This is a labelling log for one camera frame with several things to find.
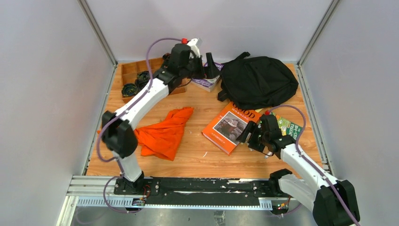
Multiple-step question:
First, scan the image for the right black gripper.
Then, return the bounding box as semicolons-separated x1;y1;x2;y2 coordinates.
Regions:
236;121;270;153

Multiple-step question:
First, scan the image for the purple Treehouse book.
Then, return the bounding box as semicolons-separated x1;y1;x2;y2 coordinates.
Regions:
191;76;221;92

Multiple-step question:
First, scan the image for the orange Good Morning book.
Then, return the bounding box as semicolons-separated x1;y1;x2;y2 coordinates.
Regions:
202;102;261;155

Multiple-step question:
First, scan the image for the black backpack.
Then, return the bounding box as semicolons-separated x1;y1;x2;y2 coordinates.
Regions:
217;52;299;110

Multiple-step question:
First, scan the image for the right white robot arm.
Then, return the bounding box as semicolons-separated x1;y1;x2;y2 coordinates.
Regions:
237;114;360;226

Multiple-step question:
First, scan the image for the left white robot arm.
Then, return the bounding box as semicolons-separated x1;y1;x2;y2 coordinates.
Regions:
99;38;220;194

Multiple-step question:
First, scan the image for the green Treehouse book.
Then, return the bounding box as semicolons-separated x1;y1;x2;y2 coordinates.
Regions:
265;111;303;140

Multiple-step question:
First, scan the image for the dark coiled roll back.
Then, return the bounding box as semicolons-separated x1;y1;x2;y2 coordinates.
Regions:
162;53;171;61

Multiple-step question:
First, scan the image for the wooden compartment tray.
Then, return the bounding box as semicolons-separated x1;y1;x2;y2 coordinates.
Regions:
121;57;187;104

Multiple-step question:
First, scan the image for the orange cloth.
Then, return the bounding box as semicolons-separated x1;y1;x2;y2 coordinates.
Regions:
102;107;194;161

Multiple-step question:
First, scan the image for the dark coiled roll front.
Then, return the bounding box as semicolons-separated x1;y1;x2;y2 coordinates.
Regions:
121;83;139;97

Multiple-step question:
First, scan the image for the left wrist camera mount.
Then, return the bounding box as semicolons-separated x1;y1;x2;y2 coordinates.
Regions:
181;38;202;58

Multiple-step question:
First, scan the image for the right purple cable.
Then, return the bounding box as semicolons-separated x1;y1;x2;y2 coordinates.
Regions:
265;105;360;226

